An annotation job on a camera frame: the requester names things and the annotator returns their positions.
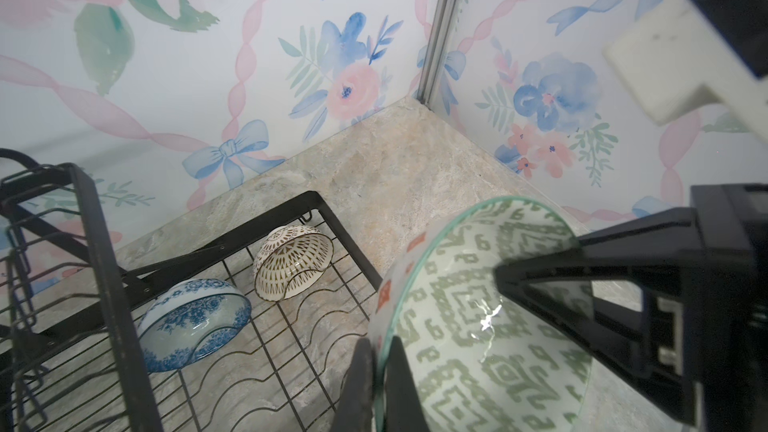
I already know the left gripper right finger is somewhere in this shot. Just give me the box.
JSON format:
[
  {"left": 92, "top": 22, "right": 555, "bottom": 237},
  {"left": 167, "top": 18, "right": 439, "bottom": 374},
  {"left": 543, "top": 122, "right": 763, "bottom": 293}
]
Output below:
[{"left": 495, "top": 183, "right": 767, "bottom": 431}]

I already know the blue floral bowl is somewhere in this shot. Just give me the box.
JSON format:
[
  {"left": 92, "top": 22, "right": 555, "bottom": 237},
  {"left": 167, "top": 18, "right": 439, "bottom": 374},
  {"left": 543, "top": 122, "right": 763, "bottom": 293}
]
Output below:
[{"left": 137, "top": 278, "right": 252, "bottom": 373}]

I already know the black wire dish rack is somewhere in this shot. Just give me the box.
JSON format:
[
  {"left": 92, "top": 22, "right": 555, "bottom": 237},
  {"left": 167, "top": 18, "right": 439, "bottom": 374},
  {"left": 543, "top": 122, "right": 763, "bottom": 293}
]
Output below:
[{"left": 1, "top": 149, "right": 380, "bottom": 431}]

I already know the white brown lattice bowl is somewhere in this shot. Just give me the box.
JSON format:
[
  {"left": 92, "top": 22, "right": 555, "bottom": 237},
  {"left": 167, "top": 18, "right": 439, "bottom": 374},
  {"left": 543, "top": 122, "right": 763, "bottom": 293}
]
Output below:
[{"left": 252, "top": 225, "right": 334, "bottom": 302}]

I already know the green patterned bowl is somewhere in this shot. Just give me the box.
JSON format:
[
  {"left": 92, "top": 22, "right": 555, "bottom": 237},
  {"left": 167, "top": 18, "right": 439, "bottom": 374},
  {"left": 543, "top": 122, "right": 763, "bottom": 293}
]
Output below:
[{"left": 368, "top": 196, "right": 592, "bottom": 431}]

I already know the right aluminium corner post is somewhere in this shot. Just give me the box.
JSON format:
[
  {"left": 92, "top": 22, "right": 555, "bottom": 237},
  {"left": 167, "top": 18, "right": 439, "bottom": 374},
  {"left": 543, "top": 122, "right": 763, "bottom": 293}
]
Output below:
[{"left": 416, "top": 0, "right": 458, "bottom": 106}]

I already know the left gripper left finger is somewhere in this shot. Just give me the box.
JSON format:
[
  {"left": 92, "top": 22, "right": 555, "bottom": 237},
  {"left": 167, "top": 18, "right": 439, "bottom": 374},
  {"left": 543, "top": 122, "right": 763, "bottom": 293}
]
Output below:
[{"left": 330, "top": 337, "right": 430, "bottom": 432}]

